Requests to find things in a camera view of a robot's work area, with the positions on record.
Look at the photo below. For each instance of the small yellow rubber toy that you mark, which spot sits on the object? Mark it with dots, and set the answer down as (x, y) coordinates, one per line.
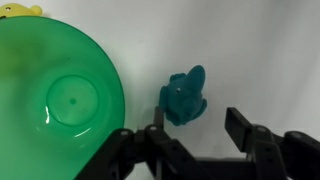
(16, 10)

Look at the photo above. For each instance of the green plastic bowl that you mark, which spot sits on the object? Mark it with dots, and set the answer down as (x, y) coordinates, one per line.
(60, 100)

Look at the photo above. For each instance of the teal blue frog figure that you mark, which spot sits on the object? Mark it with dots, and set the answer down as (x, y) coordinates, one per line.
(185, 96)

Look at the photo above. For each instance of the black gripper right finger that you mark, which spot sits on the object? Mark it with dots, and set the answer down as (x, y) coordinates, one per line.
(266, 150)

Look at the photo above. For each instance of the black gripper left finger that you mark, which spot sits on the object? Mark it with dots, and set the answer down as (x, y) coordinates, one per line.
(160, 150)

